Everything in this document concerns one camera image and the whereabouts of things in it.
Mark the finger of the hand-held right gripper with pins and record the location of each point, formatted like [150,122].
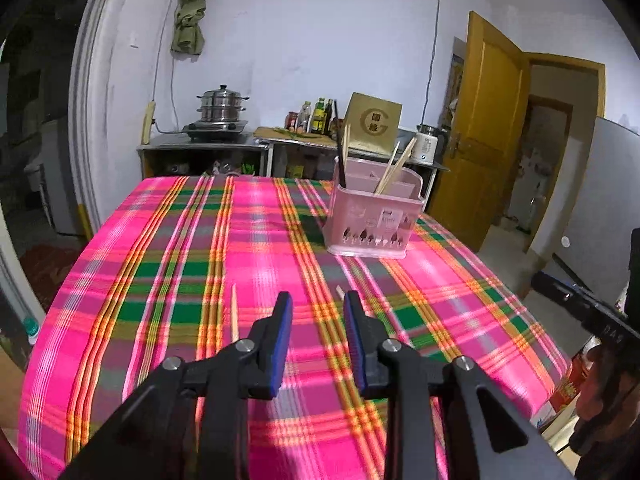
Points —
[560,290]

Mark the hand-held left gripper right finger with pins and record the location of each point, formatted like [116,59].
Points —
[353,340]

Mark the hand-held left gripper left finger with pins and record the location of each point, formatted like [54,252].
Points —
[282,340]

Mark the pink plastic utensil basket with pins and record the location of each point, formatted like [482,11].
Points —
[360,220]

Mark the person's right hand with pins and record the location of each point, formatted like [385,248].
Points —
[597,400]

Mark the red carton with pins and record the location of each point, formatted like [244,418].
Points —
[570,385]

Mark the pink plaid tablecloth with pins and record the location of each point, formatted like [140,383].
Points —
[175,260]

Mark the yellow wooden door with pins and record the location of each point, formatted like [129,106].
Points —
[480,135]

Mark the small side table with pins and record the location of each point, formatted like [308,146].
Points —
[300,155]

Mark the white electric kettle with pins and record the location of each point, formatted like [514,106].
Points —
[431,145]

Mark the metal kitchen counter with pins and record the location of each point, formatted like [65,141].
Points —
[200,157]

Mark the red sauce jar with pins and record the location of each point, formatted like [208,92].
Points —
[290,121]

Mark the steel gas stove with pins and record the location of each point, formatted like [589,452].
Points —
[215,130]

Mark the brown cardboard box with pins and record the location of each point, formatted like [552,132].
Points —
[375,120]

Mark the dark sauce bottle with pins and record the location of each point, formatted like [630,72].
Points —
[329,119]

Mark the clear condiment bottle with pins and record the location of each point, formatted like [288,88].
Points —
[305,117]

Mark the yellow label oil bottle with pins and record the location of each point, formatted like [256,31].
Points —
[318,119]

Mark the steel steamer pot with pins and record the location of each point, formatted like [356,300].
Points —
[222,105]

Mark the green capped bottle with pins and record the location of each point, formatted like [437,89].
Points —
[31,332]

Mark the yellowed power strip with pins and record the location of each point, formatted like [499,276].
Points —
[148,122]

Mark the hanging green cloth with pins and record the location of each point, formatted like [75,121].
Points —
[190,15]

